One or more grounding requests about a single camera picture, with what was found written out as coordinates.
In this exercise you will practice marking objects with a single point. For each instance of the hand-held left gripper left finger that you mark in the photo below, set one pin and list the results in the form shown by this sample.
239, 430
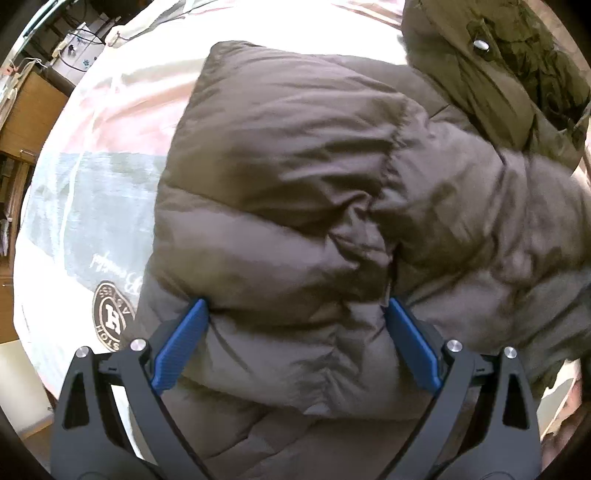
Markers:
178, 350

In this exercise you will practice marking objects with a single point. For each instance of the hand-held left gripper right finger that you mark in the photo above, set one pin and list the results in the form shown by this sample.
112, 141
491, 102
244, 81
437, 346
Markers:
415, 348

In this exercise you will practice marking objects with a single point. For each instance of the dark grey puffer jacket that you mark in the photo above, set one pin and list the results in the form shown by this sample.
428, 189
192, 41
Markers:
295, 184

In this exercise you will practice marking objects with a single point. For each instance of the plaid blanket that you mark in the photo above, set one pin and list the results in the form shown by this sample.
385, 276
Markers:
101, 184

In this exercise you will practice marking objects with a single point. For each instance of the olive green jacket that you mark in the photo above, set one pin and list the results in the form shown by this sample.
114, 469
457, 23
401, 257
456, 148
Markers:
498, 87

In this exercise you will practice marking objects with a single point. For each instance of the wooden desk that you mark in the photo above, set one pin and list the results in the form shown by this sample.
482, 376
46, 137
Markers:
32, 115

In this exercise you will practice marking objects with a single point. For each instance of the white floral print box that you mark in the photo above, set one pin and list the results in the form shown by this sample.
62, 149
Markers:
83, 46

